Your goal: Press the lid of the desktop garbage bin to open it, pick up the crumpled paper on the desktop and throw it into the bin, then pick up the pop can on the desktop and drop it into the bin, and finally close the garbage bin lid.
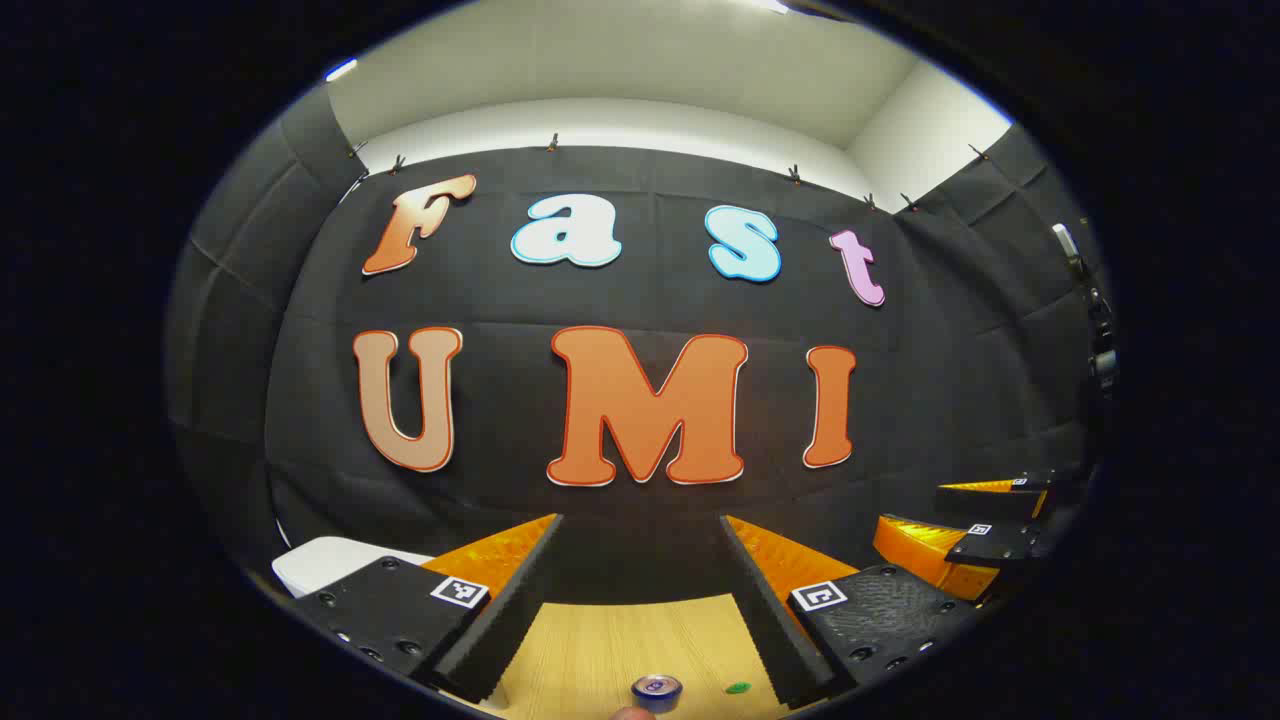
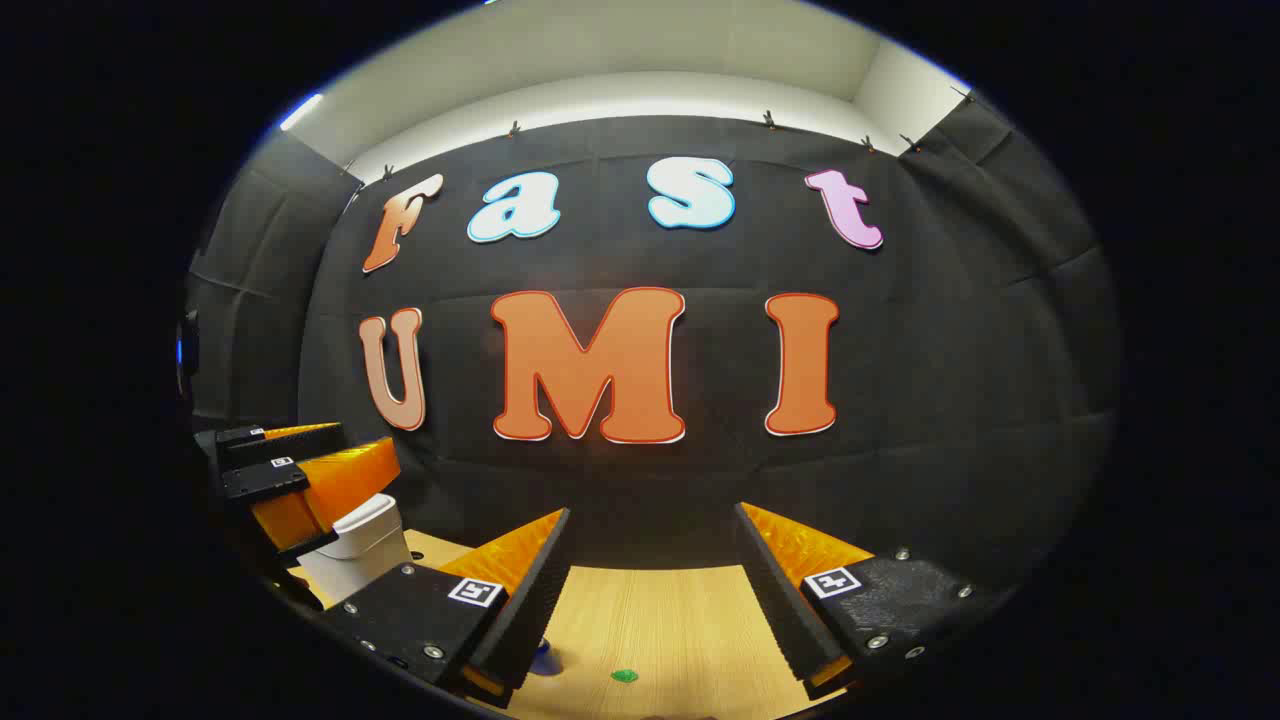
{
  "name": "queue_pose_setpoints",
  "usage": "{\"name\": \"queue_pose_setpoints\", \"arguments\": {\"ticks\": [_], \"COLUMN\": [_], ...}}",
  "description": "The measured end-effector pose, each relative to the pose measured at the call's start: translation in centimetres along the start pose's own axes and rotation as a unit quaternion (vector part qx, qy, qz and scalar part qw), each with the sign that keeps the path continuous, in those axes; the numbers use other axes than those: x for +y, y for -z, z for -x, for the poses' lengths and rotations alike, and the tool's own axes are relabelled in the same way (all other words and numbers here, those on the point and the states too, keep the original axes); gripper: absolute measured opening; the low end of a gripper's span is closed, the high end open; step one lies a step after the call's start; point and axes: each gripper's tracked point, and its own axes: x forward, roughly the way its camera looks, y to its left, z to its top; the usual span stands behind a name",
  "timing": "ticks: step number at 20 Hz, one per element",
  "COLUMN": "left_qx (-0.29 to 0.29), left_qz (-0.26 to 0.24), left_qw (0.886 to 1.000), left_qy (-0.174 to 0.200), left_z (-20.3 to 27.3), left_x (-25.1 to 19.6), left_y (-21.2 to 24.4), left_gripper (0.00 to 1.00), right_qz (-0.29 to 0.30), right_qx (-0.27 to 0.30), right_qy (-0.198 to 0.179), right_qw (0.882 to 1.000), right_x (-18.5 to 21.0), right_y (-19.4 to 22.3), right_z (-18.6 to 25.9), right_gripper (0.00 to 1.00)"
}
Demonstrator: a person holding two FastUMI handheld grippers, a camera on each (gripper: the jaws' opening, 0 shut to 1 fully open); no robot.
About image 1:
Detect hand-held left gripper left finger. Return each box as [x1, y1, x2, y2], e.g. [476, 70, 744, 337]
[288, 513, 565, 705]

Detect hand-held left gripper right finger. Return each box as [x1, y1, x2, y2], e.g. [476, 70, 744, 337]
[719, 514, 981, 711]

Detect blue silver pop can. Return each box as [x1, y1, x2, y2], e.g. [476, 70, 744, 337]
[631, 674, 684, 714]

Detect black backdrop cloth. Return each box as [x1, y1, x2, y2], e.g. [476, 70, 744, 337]
[165, 85, 1116, 606]

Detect white desktop garbage bin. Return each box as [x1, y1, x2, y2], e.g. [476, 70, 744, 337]
[272, 536, 437, 599]

